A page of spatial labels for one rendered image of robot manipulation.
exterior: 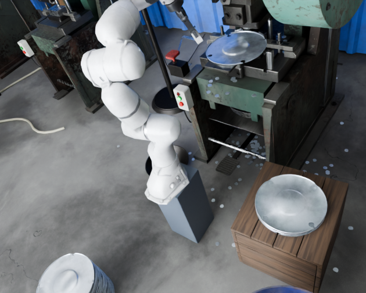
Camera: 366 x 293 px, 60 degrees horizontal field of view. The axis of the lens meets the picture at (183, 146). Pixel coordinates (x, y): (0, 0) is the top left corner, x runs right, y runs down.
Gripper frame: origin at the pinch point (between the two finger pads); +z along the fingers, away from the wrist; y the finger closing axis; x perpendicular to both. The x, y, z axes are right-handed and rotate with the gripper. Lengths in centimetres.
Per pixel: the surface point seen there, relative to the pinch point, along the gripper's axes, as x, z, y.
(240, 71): 8.4, 24.9, 7.8
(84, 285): -102, 35, 65
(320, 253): -3, 58, 88
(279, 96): 16.7, 33.2, 28.3
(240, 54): 12.1, 16.3, 8.3
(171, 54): -16.8, 8.3, -15.9
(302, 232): -5, 53, 79
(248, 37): 20.1, 18.9, -4.1
